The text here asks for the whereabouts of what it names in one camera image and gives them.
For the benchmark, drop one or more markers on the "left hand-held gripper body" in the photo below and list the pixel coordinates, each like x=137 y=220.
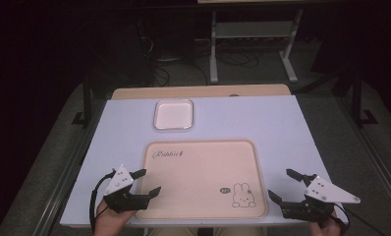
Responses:
x=120 y=183

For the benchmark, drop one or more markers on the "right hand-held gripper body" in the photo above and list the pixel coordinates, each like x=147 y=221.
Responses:
x=327 y=192

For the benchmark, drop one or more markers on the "person's right hand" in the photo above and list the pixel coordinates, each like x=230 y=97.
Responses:
x=327 y=229

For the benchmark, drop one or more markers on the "person's left hand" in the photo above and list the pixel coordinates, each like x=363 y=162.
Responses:
x=110 y=223

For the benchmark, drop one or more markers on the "large beige rabbit print tray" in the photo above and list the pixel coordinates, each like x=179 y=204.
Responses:
x=196 y=180

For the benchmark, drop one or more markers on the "small white square tray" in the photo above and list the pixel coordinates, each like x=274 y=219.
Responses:
x=173 y=114

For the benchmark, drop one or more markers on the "black metal stand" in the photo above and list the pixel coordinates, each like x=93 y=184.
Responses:
x=357 y=98
x=87 y=98

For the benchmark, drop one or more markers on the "white metal stand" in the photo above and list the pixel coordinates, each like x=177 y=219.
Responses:
x=213 y=49

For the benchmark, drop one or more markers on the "metal floor rail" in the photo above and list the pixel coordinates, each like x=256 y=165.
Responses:
x=377 y=157
x=66 y=177

